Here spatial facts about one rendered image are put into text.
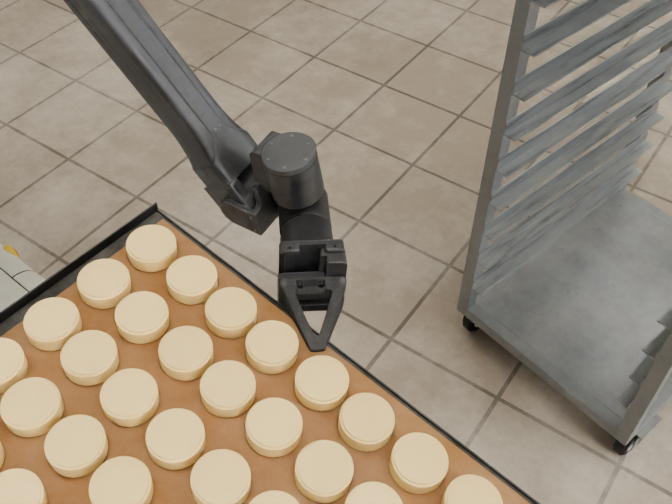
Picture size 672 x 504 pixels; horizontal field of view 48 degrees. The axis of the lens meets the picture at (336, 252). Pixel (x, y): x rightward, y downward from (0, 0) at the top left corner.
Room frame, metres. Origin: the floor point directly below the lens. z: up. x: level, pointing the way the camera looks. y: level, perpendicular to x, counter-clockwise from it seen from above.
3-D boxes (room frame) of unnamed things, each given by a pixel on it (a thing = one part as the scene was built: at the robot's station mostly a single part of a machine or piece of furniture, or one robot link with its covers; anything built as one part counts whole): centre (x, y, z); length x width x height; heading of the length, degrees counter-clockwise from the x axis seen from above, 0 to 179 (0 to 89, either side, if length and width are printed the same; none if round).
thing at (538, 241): (1.31, -0.56, 0.24); 0.64 x 0.03 x 0.03; 131
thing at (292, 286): (0.47, 0.02, 0.96); 0.09 x 0.07 x 0.07; 6
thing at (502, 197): (1.31, -0.56, 0.51); 0.64 x 0.03 x 0.03; 131
